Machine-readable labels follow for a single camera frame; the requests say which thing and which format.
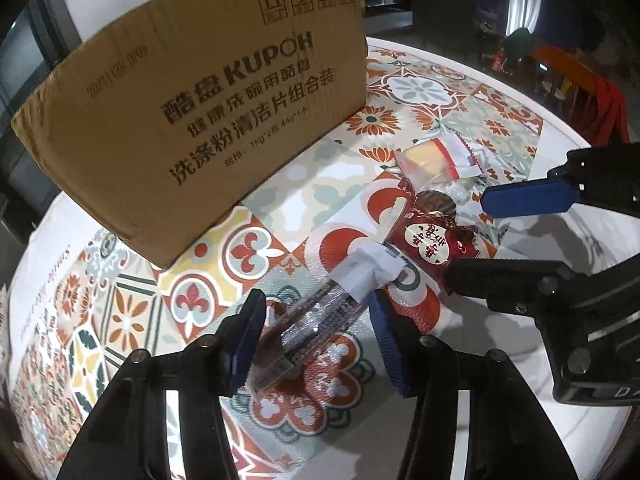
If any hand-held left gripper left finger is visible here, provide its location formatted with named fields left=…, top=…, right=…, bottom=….
left=56, top=289, right=268, bottom=480

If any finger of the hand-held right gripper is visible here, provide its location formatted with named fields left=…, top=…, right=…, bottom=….
left=442, top=249, right=640, bottom=387
left=480, top=140, right=640, bottom=219

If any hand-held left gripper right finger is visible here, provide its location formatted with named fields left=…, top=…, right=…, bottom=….
left=370, top=293, right=589, bottom=480

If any clear long snack packet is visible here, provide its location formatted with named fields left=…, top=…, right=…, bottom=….
left=249, top=241, right=407, bottom=402

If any red heart-print candy packet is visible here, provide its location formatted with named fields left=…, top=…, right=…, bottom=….
left=386, top=204, right=482, bottom=297

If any brown cardboard box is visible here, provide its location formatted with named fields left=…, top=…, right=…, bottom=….
left=10, top=0, right=369, bottom=270

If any brown foil candy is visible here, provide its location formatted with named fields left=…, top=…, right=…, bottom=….
left=414, top=189, right=459, bottom=217

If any clear red-striped snack packet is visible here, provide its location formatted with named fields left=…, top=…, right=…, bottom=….
left=393, top=134, right=482, bottom=184

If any orange wooden chair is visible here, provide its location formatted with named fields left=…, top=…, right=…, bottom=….
left=529, top=44, right=632, bottom=147

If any tile-patterned tablecloth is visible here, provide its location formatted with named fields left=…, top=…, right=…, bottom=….
left=7, top=42, right=640, bottom=480

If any dark dining chair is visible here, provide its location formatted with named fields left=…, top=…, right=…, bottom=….
left=406, top=0, right=477, bottom=49

